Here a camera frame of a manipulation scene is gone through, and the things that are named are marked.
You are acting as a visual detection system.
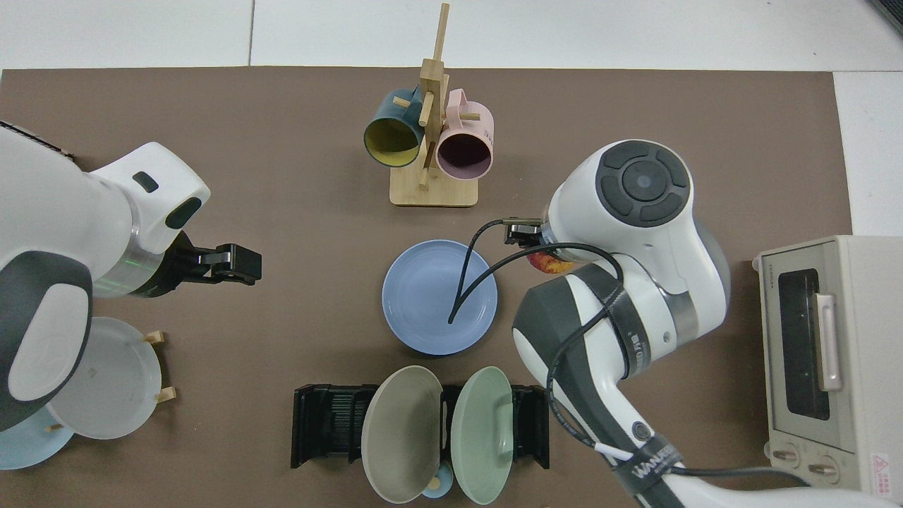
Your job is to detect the red yellow apple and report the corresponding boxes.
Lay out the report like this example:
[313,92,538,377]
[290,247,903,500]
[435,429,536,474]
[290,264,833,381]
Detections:
[528,250,576,275]

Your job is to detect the wooden plate rack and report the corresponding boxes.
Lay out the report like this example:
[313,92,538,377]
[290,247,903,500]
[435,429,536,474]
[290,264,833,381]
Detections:
[46,330,177,433]

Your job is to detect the grey plate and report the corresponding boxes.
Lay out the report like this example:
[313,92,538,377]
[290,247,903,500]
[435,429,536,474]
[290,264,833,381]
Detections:
[46,317,162,440]

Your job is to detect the black dish rack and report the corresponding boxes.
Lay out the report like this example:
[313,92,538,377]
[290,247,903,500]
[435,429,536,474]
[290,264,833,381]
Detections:
[291,383,550,470]

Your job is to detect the green plate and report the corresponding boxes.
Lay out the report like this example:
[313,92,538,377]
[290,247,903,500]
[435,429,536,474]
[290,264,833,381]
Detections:
[450,366,514,505]

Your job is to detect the light blue plate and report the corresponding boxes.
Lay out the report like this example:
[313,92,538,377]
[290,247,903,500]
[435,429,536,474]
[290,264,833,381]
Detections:
[0,406,75,471]

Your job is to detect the beige plate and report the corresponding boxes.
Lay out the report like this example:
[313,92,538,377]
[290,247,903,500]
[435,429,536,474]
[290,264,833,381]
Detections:
[361,365,444,504]

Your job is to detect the brown table cloth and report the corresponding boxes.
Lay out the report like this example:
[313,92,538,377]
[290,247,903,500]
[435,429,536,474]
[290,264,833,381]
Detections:
[0,67,853,508]

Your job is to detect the wooden cup stand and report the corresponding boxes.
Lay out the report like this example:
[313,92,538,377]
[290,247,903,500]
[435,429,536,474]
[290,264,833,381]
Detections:
[390,4,479,207]

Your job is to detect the pink cup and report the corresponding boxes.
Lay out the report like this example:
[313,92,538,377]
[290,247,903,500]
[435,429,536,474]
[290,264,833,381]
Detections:
[435,89,495,181]

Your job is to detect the dark blue cup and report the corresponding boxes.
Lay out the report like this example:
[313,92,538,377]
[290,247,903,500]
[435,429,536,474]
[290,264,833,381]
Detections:
[363,87,425,169]

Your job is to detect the small blue round thing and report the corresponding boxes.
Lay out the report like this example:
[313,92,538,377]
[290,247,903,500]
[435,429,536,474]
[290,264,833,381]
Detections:
[421,464,454,500]

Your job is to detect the pale toaster oven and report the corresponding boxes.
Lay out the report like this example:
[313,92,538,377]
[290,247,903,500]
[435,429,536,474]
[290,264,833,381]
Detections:
[752,235,903,506]

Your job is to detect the dark corner object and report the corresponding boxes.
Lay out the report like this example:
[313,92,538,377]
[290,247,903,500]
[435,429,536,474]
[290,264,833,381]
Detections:
[868,0,903,36]

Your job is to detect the wire basket with wooden floor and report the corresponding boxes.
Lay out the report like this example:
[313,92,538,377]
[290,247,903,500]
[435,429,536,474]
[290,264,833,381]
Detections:
[0,120,75,159]

